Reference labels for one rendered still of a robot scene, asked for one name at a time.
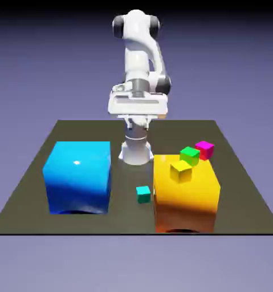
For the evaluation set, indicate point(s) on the small magenta cube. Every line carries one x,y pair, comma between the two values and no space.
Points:
205,149

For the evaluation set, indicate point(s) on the small green cube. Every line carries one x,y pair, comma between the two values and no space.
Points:
189,155

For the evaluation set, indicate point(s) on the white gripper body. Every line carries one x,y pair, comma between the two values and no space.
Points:
137,106

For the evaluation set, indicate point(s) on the large orange box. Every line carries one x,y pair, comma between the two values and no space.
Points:
186,196

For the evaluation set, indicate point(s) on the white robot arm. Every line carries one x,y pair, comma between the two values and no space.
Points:
137,57

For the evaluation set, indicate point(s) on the large blue box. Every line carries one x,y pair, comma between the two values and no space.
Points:
78,178

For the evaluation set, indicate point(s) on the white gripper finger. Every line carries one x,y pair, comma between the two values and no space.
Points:
129,123
147,123

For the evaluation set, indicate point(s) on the small yellow cube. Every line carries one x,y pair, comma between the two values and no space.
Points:
181,171

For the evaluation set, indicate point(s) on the small teal cube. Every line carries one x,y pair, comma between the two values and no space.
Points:
143,194

